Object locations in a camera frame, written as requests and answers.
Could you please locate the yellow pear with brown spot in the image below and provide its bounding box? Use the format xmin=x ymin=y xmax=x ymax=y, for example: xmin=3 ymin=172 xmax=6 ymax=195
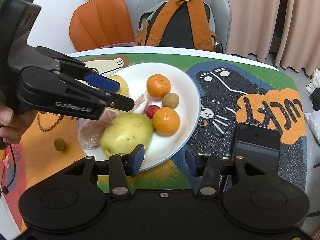
xmin=108 ymin=75 xmax=130 ymax=97

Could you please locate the yellow pear with stem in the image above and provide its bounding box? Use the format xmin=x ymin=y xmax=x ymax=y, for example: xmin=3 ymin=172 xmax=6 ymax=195
xmin=100 ymin=113 xmax=154 ymax=157

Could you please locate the red cherry fruit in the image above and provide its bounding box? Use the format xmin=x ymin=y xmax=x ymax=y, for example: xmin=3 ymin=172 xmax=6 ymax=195
xmin=146 ymin=105 xmax=160 ymax=119

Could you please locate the large pomelo segment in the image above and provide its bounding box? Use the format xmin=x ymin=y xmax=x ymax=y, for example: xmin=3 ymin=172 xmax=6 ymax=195
xmin=78 ymin=108 xmax=121 ymax=150

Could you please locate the orange mandarin back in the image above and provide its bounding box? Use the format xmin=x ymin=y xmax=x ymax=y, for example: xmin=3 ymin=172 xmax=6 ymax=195
xmin=146 ymin=74 xmax=171 ymax=99

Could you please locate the orange mandarin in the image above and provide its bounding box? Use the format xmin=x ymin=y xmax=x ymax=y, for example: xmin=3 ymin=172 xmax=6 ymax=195
xmin=146 ymin=74 xmax=171 ymax=99
xmin=152 ymin=107 xmax=180 ymax=136

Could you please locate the orange mandarin front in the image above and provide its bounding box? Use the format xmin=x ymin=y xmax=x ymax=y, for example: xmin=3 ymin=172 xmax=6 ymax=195
xmin=152 ymin=107 xmax=180 ymax=136

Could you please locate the brown longan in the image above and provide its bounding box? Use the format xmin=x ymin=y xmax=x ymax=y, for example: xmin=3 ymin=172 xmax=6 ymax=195
xmin=162 ymin=93 xmax=180 ymax=109
xmin=54 ymin=138 xmax=66 ymax=152

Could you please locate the brown longan front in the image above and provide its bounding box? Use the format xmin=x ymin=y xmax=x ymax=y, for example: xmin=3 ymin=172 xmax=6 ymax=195
xmin=54 ymin=138 xmax=66 ymax=152

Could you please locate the left hand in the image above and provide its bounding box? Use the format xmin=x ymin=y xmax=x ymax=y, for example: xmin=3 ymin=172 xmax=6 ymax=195
xmin=0 ymin=102 xmax=38 ymax=144

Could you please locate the white ceramic plate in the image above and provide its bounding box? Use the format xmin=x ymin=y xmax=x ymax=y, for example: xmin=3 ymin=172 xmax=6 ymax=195
xmin=79 ymin=62 xmax=202 ymax=173

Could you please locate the black smartphone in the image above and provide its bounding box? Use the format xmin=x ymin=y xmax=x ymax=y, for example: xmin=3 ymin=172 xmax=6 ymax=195
xmin=219 ymin=122 xmax=280 ymax=173

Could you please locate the orange chair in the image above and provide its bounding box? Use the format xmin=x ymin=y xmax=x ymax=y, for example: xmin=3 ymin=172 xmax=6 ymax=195
xmin=69 ymin=0 xmax=136 ymax=51

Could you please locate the orange black backpack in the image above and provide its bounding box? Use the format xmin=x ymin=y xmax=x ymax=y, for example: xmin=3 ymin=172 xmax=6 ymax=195
xmin=136 ymin=0 xmax=223 ymax=53

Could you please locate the white plastic bag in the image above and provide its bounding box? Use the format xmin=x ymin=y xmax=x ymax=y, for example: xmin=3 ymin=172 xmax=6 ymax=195
xmin=306 ymin=69 xmax=319 ymax=140

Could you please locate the pink curtain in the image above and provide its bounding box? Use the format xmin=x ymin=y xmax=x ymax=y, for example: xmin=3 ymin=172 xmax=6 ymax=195
xmin=227 ymin=0 xmax=319 ymax=75

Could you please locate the black cable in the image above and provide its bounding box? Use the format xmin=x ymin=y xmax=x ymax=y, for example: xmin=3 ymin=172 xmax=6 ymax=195
xmin=0 ymin=143 xmax=17 ymax=198

